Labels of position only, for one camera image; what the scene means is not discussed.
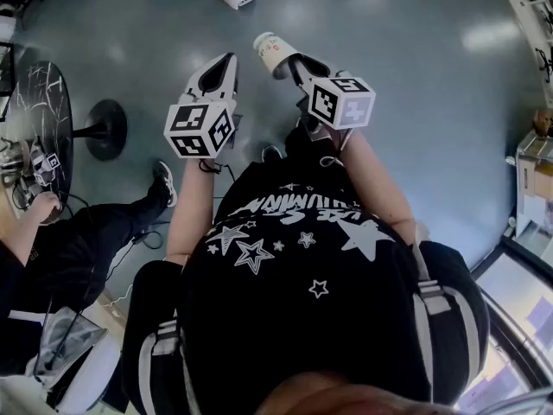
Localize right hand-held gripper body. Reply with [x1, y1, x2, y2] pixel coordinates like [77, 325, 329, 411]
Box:
[296, 69, 376, 145]

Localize round black marble table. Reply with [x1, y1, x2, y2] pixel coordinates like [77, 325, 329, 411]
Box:
[7, 61, 75, 201]

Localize person's grey shoulder strap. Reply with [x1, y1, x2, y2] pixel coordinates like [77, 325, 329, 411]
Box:
[411, 226, 481, 406]
[137, 316, 188, 415]

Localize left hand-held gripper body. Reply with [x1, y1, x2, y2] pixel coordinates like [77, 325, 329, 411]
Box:
[163, 91, 243, 160]

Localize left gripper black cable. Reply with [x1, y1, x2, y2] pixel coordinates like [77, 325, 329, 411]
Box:
[197, 157, 238, 182]

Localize person's black trousers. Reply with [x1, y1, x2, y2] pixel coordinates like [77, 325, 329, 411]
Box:
[283, 123, 346, 182]

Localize white paper cup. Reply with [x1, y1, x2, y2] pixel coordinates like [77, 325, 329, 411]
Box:
[252, 31, 302, 80]

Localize person's right grey shoulder strap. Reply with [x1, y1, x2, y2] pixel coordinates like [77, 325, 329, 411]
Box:
[411, 226, 481, 406]

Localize glass door with black frame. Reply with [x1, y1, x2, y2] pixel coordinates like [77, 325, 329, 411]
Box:
[469, 235, 553, 415]

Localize idle hand-held gripper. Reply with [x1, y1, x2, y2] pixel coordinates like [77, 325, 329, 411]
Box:
[29, 138, 62, 186]

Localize black pedestal table base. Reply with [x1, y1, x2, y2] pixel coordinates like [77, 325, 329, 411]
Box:
[71, 99, 129, 162]

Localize person's left forearm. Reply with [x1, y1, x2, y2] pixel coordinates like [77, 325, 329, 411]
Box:
[166, 157, 218, 264]

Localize white long workbench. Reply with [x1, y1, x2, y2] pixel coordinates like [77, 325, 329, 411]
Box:
[490, 0, 553, 86]

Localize person's black star-print shirt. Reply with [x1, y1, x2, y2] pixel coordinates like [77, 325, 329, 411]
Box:
[123, 162, 490, 415]

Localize clear plastic bag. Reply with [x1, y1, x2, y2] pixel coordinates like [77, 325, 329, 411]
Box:
[33, 304, 110, 379]

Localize person's left grey shoulder strap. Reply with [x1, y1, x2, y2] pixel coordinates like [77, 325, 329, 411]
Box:
[137, 316, 188, 415]

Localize brown lumpy object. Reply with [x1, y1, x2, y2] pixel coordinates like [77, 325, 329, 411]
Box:
[533, 107, 553, 138]

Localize white cabinet with cardboard boxes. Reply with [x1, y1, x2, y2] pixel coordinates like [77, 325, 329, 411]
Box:
[504, 129, 553, 241]

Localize person's right forearm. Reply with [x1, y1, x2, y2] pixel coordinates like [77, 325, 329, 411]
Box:
[340, 128, 418, 242]

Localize shiny metal pot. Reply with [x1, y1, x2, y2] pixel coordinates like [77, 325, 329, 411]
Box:
[0, 138, 28, 186]

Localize black office chair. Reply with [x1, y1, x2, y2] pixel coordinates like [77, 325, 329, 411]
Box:
[535, 47, 553, 80]

